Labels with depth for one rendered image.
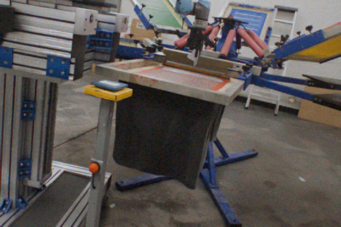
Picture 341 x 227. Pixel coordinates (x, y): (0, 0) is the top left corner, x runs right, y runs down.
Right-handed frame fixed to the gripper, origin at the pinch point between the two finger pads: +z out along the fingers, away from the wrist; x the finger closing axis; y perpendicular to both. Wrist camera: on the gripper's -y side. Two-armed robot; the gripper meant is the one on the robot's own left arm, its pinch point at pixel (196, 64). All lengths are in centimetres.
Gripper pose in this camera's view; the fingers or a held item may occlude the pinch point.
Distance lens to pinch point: 185.8
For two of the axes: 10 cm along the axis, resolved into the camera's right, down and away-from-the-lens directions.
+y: -9.3, -2.3, 2.8
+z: -1.7, 9.6, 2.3
